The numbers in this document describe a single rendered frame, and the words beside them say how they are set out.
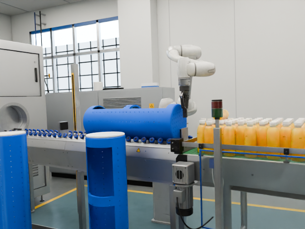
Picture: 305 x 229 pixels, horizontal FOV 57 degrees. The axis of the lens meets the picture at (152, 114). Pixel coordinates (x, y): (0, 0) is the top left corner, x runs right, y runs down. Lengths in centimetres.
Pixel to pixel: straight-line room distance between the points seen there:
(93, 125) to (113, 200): 73
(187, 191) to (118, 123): 81
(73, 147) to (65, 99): 222
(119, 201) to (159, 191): 99
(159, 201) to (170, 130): 116
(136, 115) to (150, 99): 181
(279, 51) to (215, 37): 105
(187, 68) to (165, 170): 77
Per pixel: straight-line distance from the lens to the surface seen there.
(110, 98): 428
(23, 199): 261
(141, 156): 218
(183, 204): 184
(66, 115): 481
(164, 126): 203
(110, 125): 232
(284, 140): 179
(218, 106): 159
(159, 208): 303
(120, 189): 202
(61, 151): 280
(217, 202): 171
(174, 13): 539
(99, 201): 203
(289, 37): 496
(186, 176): 177
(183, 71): 208
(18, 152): 251
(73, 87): 325
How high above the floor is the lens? 127
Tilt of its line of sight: 3 degrees down
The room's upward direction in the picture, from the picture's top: 2 degrees counter-clockwise
